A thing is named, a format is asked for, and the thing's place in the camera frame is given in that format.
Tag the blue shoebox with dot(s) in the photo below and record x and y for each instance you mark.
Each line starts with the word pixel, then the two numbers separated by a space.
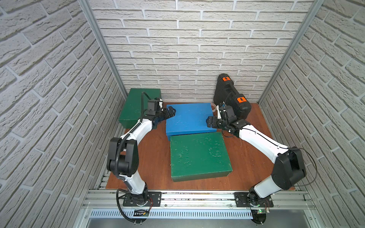
pixel 189 119

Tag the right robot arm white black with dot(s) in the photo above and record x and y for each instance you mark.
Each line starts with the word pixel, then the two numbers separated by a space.
pixel 289 167

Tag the right aluminium corner post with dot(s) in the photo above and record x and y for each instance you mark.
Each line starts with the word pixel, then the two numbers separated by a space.
pixel 315 7

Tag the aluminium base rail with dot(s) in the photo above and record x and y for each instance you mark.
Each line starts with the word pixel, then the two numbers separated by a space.
pixel 183 204

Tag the green shoebox front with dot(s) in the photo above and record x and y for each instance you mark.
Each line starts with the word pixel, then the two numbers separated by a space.
pixel 199 156

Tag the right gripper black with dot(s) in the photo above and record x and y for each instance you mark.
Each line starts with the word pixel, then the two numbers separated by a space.
pixel 214 121

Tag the black tool case orange latches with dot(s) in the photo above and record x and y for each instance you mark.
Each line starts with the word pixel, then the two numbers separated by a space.
pixel 226 93

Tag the left aluminium corner post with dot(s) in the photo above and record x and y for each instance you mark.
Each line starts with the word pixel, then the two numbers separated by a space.
pixel 102 43

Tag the aluminium corner post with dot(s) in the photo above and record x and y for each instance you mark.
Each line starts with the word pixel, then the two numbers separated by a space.
pixel 102 43
pixel 315 7

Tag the green shoebox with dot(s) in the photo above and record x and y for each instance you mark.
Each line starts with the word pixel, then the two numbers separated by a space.
pixel 199 156
pixel 131 110

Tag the white tape roll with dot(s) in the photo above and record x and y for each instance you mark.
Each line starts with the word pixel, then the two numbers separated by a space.
pixel 214 107

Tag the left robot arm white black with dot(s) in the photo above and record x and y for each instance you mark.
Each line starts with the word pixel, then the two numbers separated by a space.
pixel 123 156

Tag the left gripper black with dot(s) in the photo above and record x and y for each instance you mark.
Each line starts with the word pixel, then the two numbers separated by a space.
pixel 167 113

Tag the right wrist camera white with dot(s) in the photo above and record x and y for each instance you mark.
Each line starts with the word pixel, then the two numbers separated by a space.
pixel 219 111

